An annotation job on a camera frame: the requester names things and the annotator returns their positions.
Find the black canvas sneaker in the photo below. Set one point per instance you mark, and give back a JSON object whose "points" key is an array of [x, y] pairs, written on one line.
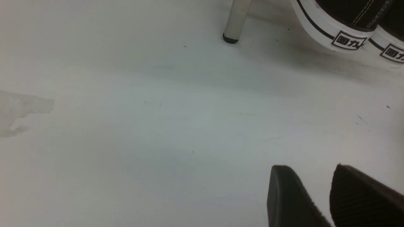
{"points": [[341, 25], [387, 41]]}

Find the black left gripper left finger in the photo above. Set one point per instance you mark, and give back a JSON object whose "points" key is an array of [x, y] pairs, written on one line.
{"points": [[288, 202]]}

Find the stainless steel shoe rack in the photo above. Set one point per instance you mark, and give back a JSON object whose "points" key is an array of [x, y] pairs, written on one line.
{"points": [[236, 19]]}

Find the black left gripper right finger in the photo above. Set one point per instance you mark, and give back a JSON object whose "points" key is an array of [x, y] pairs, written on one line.
{"points": [[358, 200]]}

